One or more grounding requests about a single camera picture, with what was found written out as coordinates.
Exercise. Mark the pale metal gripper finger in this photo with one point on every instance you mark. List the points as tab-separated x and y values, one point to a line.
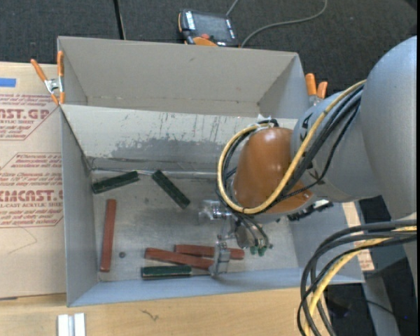
215	211
222	259

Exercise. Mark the red-brown flat block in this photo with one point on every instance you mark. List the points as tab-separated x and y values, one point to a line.
196	250
108	234
176	258

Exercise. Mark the dark green flat block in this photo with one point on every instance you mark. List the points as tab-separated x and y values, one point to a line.
115	182
171	189
166	272

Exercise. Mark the grey metal bin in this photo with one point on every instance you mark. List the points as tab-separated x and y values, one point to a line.
182	79

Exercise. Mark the brown cardboard board red print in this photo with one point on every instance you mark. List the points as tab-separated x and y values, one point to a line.
28	250

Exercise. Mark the black cylinder on white bracket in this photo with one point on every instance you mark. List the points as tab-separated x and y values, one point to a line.
302	215

